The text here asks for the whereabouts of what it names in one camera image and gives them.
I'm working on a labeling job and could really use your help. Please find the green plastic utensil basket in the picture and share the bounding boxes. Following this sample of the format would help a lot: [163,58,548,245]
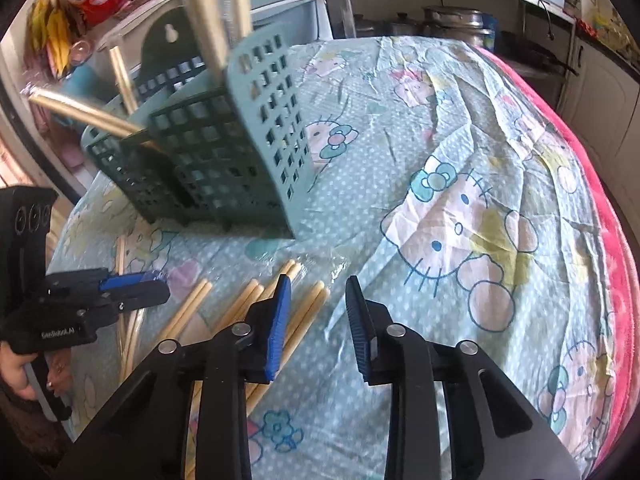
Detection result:
[80,7,317,241]

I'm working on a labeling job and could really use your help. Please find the large steel pot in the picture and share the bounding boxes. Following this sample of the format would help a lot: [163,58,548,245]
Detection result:
[421,5,494,47]

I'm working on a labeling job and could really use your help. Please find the yellow hanging cloths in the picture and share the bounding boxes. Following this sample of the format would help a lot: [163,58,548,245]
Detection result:
[27,0,73,78]

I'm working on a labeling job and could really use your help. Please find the cartoon cat printed cloth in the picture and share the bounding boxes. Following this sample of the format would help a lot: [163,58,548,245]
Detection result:
[47,35,618,480]

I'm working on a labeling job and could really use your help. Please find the person's left hand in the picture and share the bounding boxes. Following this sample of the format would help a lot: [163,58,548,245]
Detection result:
[0,347,38,403]

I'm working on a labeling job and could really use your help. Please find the steel shelf rack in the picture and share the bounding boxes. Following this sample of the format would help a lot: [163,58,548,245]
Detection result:
[320,0,576,47]

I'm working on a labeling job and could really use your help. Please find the pile of wooden chopsticks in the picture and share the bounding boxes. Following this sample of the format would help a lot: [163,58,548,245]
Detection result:
[114,232,329,480]

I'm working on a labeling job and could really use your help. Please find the white kitchen cabinets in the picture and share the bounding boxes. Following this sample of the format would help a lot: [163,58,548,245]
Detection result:
[540,10,640,201]

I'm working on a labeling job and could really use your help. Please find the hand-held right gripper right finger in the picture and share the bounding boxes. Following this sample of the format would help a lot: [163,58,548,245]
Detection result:
[345,275,586,480]

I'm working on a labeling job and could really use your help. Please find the black frying pan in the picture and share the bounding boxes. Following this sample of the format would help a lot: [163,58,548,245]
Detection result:
[499,30,582,79]

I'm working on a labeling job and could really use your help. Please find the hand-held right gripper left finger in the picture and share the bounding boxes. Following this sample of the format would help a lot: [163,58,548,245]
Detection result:
[52,274,293,480]

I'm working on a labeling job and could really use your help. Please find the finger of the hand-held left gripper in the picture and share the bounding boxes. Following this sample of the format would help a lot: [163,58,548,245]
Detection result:
[46,267,162,294]
[49,280,172,317]

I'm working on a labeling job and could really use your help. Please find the blue hanging bag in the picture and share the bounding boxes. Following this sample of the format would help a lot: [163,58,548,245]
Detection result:
[65,62,112,107]

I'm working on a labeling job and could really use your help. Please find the pink blanket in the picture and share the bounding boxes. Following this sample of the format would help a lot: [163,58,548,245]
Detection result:
[472,45,640,461]

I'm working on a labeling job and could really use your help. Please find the small steel pot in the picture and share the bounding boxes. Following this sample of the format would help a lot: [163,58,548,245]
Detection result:
[355,12,422,39]

